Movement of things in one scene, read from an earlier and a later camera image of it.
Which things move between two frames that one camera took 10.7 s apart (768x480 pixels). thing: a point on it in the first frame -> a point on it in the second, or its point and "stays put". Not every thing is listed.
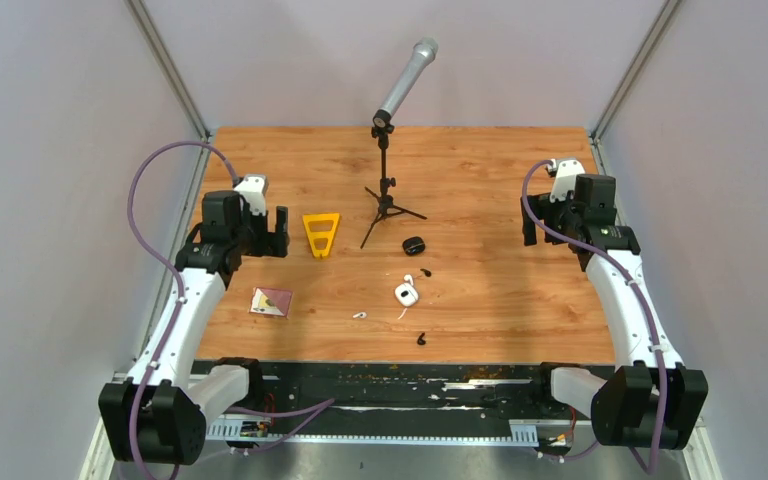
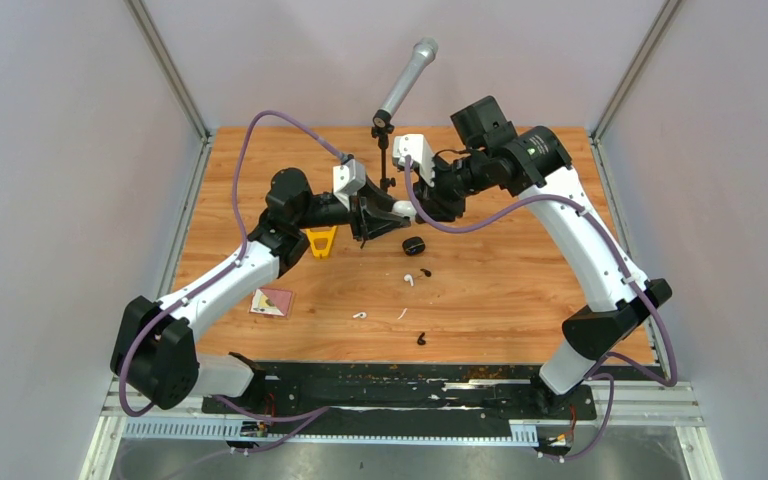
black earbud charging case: [413, 246] stays put
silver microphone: [423, 53] stays put
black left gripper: [273, 244] -> [367, 212]
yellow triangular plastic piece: [327, 235] stays put
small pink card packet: [271, 302] stays put
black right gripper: [541, 208] -> [432, 201]
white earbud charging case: [406, 295] -> [405, 207]
